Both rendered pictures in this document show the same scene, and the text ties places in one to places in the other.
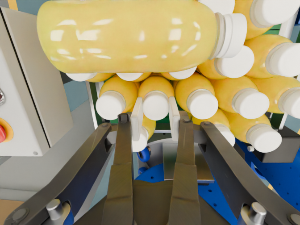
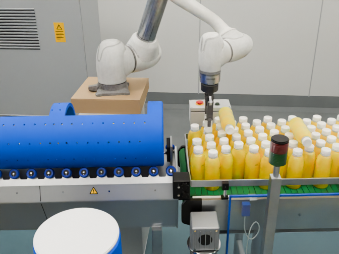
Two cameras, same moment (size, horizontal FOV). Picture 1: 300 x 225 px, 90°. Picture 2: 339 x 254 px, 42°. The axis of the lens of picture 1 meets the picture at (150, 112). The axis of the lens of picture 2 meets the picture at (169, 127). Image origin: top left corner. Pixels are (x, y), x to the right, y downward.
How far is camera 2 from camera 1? 1.94 m
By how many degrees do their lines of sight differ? 62
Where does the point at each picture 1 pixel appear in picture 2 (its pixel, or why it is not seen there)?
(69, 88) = not seen: hidden behind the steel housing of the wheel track
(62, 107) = (200, 121)
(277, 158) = (176, 175)
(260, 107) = (211, 144)
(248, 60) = (224, 140)
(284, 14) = (236, 143)
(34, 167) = not seen: hidden behind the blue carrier
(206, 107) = (209, 136)
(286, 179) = not seen: outside the picture
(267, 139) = (199, 147)
